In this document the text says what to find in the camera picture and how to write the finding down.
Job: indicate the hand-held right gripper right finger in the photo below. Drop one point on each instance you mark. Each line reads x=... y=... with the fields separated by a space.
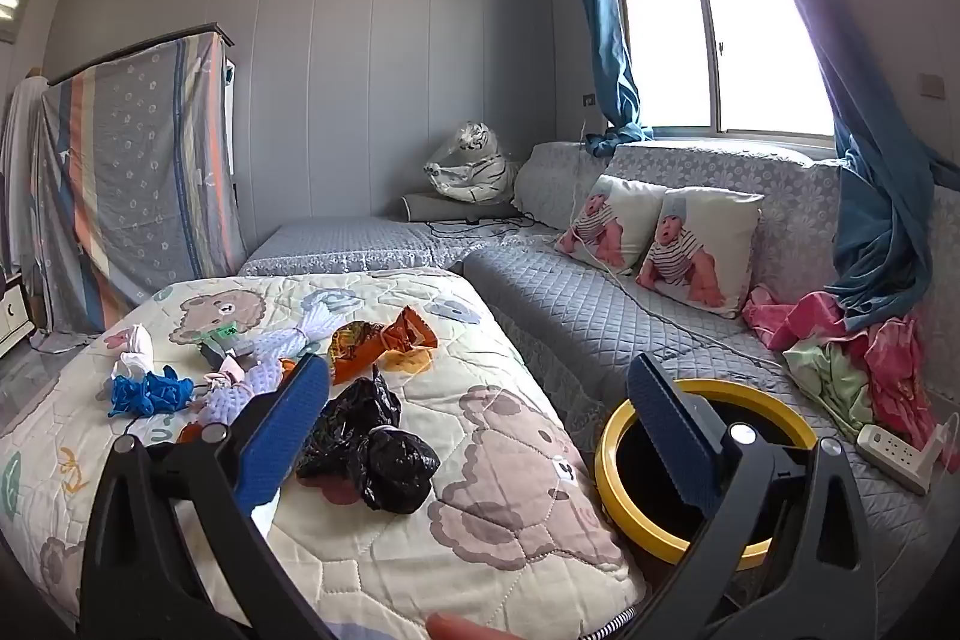
x=675 y=437

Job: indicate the white hanging cloth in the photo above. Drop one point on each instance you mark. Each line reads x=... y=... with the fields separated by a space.
x=19 y=160

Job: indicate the narrow blue curtain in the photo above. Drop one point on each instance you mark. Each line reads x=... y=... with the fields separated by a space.
x=600 y=10

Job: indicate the striped sheet over furniture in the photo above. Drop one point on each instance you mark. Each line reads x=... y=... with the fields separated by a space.
x=135 y=160

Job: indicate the pink floral blanket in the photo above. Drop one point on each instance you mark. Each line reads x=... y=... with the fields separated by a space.
x=892 y=370

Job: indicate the low white cabinet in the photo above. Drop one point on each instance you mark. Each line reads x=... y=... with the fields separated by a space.
x=11 y=317

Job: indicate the green grey small packet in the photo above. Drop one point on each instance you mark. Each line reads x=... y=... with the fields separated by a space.
x=221 y=344

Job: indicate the person's right hand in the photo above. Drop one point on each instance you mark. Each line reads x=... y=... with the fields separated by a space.
x=465 y=629

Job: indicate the window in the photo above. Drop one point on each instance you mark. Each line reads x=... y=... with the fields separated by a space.
x=667 y=48

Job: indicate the baby print pillow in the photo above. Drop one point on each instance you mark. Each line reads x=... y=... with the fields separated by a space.
x=622 y=212
x=712 y=250

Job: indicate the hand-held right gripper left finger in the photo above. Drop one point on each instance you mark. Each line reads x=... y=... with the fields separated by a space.
x=285 y=430

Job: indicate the black plastic bag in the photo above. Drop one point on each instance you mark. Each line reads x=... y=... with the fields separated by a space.
x=375 y=452

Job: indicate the wall switch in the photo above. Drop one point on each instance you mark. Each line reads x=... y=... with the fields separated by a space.
x=932 y=87

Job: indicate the wide blue curtain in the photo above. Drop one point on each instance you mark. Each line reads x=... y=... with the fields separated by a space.
x=877 y=235

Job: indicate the grey bolster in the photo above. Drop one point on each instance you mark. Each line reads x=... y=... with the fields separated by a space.
x=435 y=209

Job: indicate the cartoon bear printed quilt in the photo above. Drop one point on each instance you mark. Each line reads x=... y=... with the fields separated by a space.
x=487 y=535

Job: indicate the tiger plush in plastic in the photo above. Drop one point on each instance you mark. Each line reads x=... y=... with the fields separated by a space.
x=480 y=175

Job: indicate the white power strip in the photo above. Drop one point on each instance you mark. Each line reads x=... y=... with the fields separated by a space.
x=889 y=456

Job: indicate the yellow rimmed black bin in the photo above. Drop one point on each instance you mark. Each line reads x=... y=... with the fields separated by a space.
x=609 y=460

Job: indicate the orange snack wrapper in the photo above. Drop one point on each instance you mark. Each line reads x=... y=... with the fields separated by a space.
x=360 y=344

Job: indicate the white foam net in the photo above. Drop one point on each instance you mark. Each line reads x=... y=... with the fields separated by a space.
x=322 y=317

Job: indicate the light green cloth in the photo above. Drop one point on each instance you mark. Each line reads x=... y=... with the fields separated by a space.
x=825 y=377

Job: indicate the orange plastic piece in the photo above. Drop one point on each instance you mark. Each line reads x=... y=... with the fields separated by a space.
x=196 y=434

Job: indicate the grey floral cushion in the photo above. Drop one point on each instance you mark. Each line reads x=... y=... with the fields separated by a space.
x=555 y=179

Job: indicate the blue rubber glove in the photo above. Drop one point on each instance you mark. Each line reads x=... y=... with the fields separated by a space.
x=150 y=392

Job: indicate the grey quilted sofa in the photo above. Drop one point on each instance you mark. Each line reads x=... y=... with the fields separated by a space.
x=600 y=325

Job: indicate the pink small wrapper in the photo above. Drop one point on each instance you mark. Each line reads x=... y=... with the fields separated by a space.
x=225 y=374

